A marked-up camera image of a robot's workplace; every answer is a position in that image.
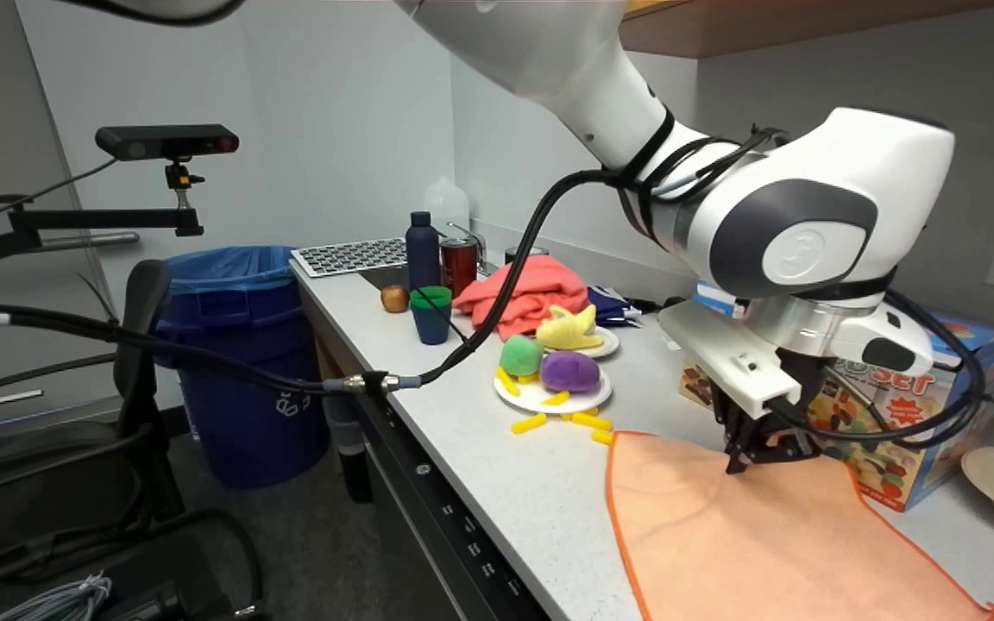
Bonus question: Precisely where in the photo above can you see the blue cup green rim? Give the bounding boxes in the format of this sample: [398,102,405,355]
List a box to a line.
[408,285,452,344]

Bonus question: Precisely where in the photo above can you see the yellow plush toy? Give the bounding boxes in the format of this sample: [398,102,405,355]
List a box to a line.
[535,305,597,351]

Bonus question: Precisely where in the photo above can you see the purple plush toy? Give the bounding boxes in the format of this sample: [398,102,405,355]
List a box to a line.
[537,351,602,396]

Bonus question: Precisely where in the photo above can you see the white plate with toys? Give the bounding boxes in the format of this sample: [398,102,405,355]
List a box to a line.
[492,370,613,414]

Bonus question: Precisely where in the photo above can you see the blue package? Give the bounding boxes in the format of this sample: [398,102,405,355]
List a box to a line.
[587,285,643,328]

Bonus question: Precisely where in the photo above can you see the black camera on stand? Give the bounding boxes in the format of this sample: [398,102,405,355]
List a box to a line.
[94,124,239,161]

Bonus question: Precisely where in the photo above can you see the coral red towel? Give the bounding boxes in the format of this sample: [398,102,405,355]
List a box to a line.
[452,254,587,339]

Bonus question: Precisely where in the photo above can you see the small plate under yellow toy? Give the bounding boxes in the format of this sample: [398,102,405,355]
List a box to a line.
[583,328,620,358]

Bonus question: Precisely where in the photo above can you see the play food set box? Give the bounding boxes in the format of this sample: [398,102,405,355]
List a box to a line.
[684,289,994,511]

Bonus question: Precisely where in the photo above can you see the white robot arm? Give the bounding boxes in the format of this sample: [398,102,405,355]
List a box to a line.
[392,0,951,469]

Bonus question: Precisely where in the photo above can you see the dark blue bottle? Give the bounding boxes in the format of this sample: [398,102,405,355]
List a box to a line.
[405,209,443,289]

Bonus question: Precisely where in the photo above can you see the keyboard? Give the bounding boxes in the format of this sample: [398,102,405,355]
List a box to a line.
[293,237,408,280]

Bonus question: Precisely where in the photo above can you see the yellow toy fry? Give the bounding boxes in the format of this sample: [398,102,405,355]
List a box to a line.
[511,414,549,436]
[565,414,613,445]

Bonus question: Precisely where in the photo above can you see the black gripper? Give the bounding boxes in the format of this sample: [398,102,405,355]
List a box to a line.
[710,351,817,476]

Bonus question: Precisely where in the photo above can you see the small brown toy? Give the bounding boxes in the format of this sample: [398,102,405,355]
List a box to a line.
[381,285,408,313]

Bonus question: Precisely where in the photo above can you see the blue recycling bin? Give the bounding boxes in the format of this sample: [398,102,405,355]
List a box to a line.
[154,246,327,491]

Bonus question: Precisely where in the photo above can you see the black cable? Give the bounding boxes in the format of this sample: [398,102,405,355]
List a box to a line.
[0,165,637,401]

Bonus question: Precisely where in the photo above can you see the dark red cup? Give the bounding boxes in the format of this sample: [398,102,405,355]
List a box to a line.
[443,240,481,294]

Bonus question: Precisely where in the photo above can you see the orange microfiber cloth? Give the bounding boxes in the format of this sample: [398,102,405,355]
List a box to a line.
[604,436,994,621]

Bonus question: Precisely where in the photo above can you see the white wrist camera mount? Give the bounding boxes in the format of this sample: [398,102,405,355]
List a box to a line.
[658,299,801,420]

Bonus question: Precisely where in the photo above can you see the green plush toy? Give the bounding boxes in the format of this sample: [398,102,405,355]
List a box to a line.
[502,334,541,380]

